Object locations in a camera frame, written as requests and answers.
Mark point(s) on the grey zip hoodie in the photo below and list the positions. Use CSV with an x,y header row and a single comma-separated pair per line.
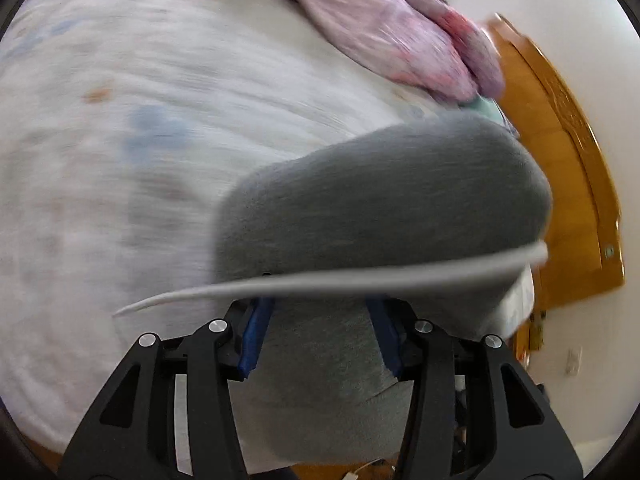
x,y
380,200

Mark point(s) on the white wall socket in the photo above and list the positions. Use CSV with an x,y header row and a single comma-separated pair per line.
x,y
573,361

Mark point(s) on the teal striped pillow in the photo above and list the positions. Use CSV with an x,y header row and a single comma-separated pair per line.
x,y
487,107

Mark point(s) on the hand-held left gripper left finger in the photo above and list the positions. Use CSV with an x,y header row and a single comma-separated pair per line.
x,y
255,332

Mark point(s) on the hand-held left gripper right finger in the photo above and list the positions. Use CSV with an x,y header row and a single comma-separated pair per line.
x,y
387,340

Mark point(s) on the purple floral quilt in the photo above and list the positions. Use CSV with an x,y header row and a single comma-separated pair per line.
x,y
380,25

